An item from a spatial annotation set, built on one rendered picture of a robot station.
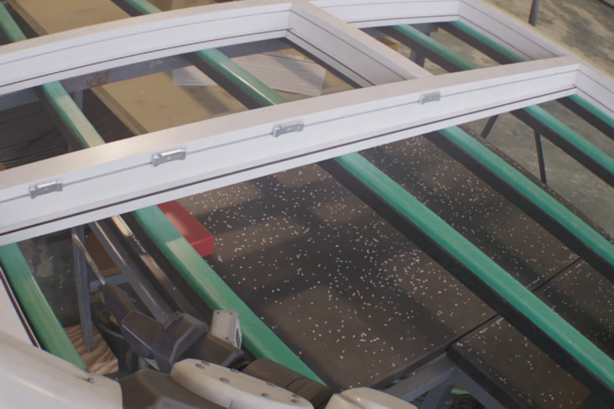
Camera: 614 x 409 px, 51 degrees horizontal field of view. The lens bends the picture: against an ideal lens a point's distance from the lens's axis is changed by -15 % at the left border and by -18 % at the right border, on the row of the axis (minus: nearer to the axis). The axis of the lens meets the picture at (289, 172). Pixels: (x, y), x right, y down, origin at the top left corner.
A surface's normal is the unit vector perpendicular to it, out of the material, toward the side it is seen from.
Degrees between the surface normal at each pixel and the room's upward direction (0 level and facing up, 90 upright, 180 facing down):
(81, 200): 90
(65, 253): 0
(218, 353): 13
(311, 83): 0
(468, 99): 90
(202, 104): 0
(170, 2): 90
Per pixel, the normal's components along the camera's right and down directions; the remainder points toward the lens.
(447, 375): 0.58, 0.50
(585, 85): -0.80, 0.22
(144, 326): -0.05, -0.77
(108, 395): 0.46, -0.86
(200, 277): 0.14, -0.84
